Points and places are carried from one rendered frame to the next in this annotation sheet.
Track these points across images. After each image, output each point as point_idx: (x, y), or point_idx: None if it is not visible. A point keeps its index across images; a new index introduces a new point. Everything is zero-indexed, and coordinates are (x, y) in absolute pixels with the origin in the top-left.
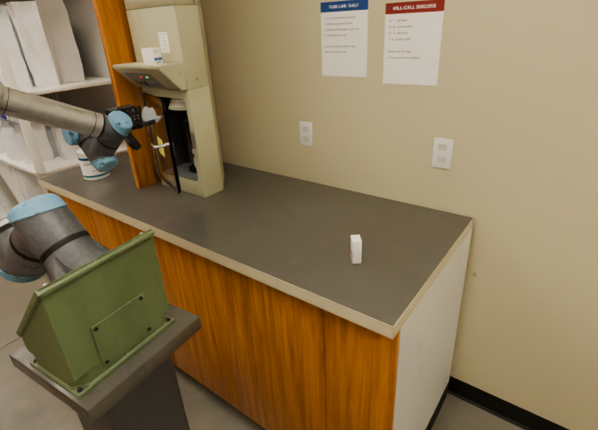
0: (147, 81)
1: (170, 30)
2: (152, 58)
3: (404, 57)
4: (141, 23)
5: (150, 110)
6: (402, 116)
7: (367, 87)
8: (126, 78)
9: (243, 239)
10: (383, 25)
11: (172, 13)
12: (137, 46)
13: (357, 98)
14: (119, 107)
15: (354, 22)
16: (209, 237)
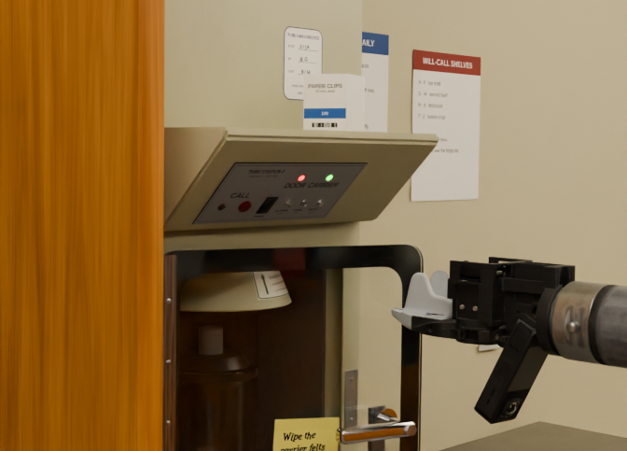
0: (292, 196)
1: (335, 31)
2: (363, 110)
3: (438, 149)
4: None
5: (445, 281)
6: (438, 263)
7: (386, 213)
8: (191, 192)
9: None
10: (409, 89)
11: None
12: (171, 65)
13: (369, 239)
14: (507, 262)
15: (368, 77)
16: None
